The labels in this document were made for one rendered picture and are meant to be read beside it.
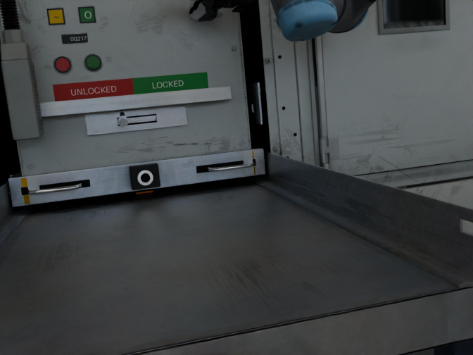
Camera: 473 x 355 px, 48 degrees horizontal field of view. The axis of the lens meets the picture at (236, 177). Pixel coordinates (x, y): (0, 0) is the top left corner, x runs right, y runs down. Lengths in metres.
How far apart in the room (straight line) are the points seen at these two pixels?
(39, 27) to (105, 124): 0.23
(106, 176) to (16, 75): 0.27
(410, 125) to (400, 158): 0.08
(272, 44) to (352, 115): 0.24
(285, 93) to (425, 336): 0.73
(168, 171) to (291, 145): 0.28
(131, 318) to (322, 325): 0.18
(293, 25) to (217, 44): 0.36
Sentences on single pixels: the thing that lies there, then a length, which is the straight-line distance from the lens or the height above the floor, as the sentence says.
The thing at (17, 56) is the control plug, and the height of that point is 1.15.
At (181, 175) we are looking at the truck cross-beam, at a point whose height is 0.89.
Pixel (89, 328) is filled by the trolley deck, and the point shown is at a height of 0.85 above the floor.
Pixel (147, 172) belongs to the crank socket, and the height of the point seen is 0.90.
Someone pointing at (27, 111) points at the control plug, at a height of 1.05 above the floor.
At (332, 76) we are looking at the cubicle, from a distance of 1.19.
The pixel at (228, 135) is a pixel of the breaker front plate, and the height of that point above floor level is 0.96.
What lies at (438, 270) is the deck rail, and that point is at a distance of 0.60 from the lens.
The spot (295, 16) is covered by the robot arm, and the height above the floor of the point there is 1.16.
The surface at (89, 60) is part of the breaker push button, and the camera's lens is 1.14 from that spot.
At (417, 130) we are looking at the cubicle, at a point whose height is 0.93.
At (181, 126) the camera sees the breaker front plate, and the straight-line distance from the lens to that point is 1.16.
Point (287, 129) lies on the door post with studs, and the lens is 1.17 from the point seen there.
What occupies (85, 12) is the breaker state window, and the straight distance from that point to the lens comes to 1.16.
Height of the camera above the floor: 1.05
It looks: 9 degrees down
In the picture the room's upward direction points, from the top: 5 degrees counter-clockwise
